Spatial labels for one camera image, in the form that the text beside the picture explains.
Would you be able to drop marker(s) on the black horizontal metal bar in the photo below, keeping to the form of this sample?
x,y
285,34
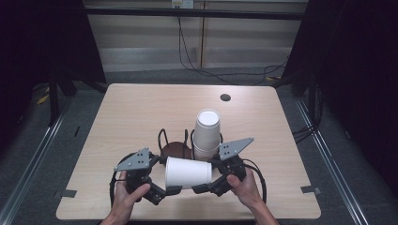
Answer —
x,y
194,13

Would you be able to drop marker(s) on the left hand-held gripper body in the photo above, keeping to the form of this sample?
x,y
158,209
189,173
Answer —
x,y
137,175

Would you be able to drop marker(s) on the stack of white paper cups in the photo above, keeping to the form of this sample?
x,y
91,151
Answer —
x,y
206,134

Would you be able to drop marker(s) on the person's right hand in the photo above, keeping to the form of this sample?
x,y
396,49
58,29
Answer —
x,y
245,190

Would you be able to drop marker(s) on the white wall power outlet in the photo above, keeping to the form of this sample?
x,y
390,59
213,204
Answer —
x,y
182,3

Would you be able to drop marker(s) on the brown double cup holder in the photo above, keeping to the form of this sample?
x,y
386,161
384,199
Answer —
x,y
176,149

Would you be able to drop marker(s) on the yellow floor tape piece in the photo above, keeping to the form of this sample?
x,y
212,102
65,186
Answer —
x,y
42,99

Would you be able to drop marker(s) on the person's left hand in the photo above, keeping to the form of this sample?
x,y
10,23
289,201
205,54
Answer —
x,y
125,200

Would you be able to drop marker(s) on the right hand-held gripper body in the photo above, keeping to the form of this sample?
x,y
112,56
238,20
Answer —
x,y
233,168

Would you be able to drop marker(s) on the metal floor rail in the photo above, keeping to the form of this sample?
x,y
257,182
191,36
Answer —
x,y
34,156
331,156

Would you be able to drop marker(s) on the grey tape strip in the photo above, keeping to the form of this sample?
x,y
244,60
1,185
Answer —
x,y
67,193
309,189

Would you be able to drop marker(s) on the black round table grommet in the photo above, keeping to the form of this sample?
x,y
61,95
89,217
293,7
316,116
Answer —
x,y
225,97

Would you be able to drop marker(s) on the black metal stand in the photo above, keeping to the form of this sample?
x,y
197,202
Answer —
x,y
53,103

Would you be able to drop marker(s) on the small black floor strip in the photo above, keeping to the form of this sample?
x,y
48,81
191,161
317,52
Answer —
x,y
77,131

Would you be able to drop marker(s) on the single white paper cup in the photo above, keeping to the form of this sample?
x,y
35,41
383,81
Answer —
x,y
187,172

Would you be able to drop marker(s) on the black curtain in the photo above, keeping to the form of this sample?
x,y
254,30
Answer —
x,y
356,78
47,40

